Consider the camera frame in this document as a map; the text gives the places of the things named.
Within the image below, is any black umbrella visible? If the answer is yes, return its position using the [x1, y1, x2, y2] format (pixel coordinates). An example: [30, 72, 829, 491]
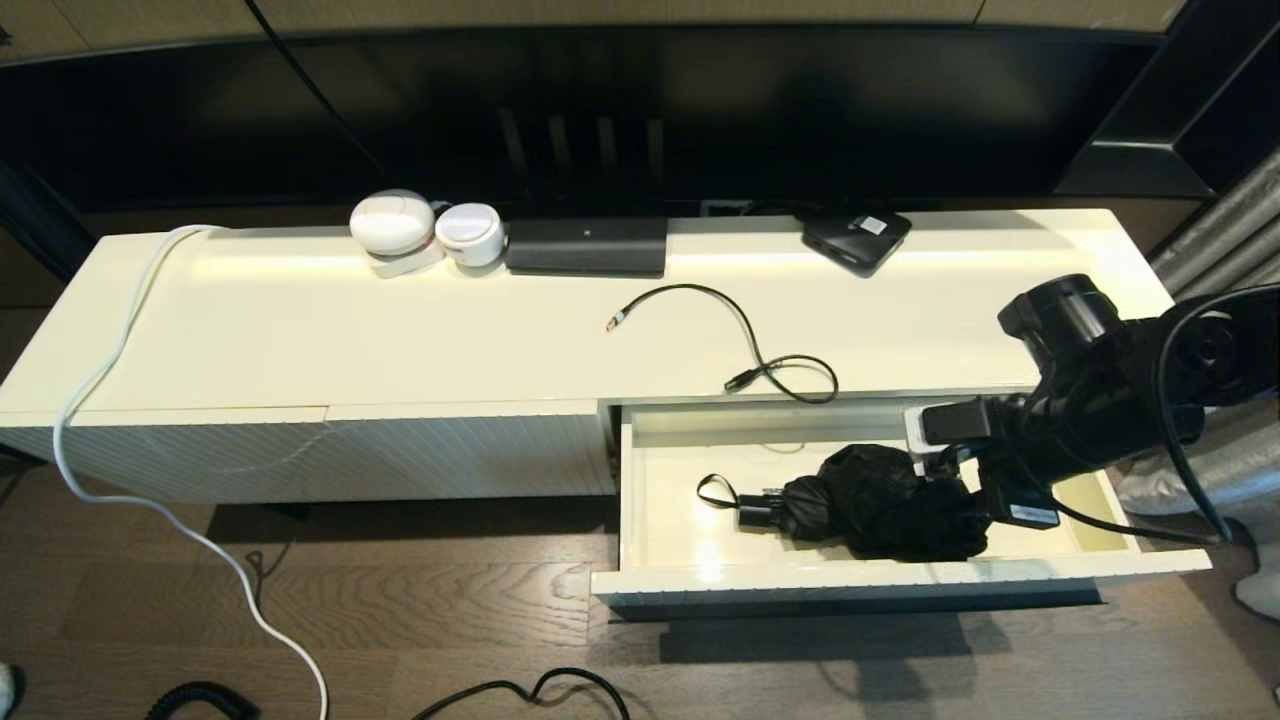
[697, 444, 993, 563]

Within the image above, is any long black looped cable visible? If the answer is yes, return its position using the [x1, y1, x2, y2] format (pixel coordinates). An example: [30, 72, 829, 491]
[605, 284, 840, 405]

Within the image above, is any white fluted drawer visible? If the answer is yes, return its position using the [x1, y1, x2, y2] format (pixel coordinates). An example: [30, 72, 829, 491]
[590, 395, 1214, 607]

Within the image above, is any white tv cabinet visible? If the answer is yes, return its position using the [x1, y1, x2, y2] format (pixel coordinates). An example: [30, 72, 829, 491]
[0, 208, 1233, 521]

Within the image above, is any grey curtain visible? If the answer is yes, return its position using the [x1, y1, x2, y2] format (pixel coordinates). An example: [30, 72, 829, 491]
[1112, 140, 1280, 601]

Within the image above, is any white rounded floor object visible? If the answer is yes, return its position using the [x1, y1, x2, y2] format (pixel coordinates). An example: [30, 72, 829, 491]
[1236, 572, 1280, 621]

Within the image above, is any small black set-top box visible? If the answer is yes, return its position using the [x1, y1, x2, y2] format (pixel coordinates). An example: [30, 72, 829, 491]
[800, 210, 913, 278]

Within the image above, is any black shelf unit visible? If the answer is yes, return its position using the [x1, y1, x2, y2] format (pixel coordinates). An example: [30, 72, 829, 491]
[1050, 0, 1280, 199]

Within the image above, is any black television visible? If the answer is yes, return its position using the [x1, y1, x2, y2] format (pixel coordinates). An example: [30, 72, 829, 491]
[0, 22, 1176, 216]

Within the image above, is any black router with antennas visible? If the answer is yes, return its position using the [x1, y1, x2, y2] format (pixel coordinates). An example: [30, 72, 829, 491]
[497, 106, 669, 278]

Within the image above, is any small white round device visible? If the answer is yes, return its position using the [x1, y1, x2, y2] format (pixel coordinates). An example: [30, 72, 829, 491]
[435, 203, 506, 268]

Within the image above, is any white egg-shaped device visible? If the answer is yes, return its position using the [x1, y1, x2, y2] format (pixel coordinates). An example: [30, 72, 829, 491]
[349, 189, 438, 257]

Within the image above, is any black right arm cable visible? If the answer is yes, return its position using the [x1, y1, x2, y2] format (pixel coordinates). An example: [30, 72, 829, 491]
[1050, 288, 1280, 549]

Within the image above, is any black floor cable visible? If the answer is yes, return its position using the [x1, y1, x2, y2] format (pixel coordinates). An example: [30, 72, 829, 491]
[410, 667, 631, 720]

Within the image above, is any black coiled cable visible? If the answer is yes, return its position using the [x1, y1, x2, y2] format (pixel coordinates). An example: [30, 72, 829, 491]
[145, 680, 263, 720]

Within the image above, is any white power cable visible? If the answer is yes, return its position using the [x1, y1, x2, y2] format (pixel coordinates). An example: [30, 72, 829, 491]
[53, 225, 331, 720]

